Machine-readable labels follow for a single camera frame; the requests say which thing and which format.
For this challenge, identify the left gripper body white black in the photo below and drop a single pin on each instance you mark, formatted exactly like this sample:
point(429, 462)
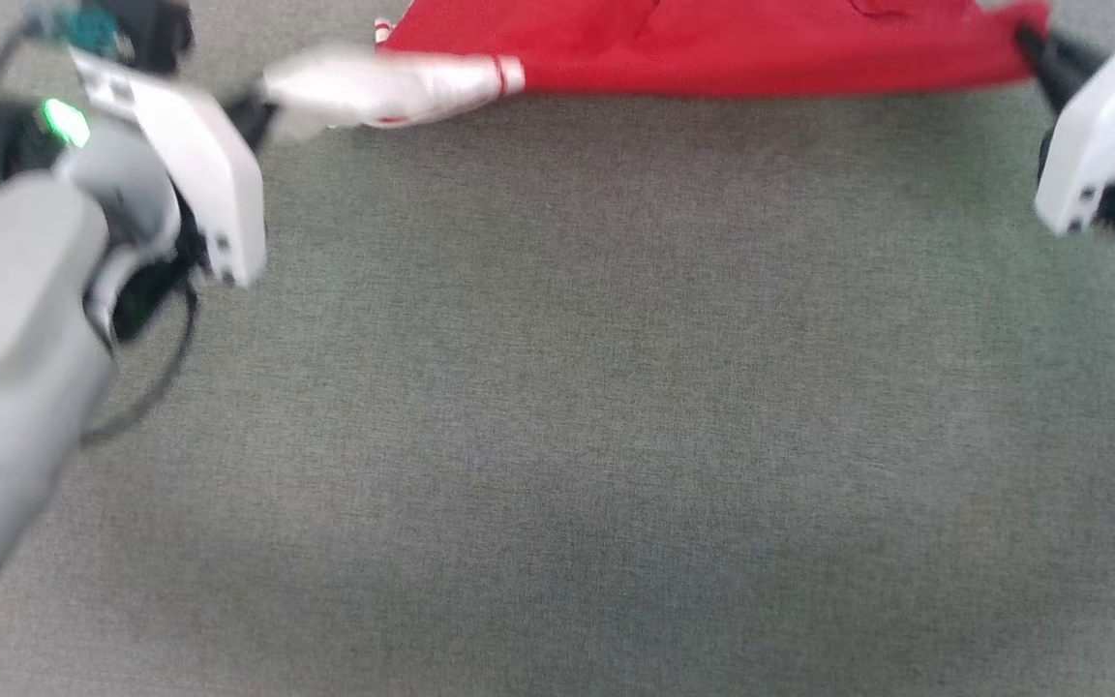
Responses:
point(190, 155)

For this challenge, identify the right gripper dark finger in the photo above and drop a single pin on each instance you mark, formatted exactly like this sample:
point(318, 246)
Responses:
point(1056, 63)

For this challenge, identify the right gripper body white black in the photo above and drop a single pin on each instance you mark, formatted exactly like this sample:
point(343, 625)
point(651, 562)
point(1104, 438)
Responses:
point(1090, 136)

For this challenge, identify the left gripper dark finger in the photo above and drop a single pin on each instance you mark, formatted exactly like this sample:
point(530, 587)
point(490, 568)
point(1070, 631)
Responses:
point(250, 116)

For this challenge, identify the red white basketball shorts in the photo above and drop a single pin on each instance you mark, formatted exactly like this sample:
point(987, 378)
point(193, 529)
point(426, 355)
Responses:
point(712, 48)

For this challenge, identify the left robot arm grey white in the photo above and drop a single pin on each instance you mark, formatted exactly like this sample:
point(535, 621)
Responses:
point(15, 368)

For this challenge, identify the grey fabric sofa cushion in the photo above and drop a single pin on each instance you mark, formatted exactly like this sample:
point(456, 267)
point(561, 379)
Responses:
point(616, 387)

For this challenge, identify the left wrist camera black teal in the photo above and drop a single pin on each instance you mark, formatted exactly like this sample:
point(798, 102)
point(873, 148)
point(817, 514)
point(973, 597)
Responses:
point(122, 29)

